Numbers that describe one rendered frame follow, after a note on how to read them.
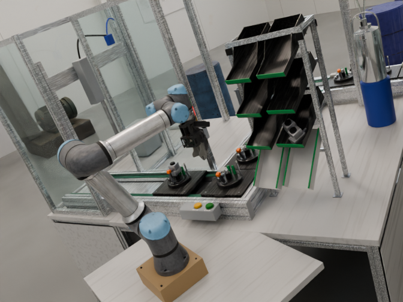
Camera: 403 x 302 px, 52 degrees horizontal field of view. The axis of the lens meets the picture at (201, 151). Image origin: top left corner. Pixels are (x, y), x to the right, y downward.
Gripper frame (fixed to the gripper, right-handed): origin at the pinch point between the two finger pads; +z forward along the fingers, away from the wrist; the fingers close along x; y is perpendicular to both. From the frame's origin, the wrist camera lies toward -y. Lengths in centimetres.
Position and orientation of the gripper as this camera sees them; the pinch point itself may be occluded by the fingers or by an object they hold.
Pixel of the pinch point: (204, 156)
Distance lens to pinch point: 188.2
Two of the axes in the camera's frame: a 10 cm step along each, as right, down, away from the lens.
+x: 8.2, -0.5, -5.7
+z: 3.2, 8.7, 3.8
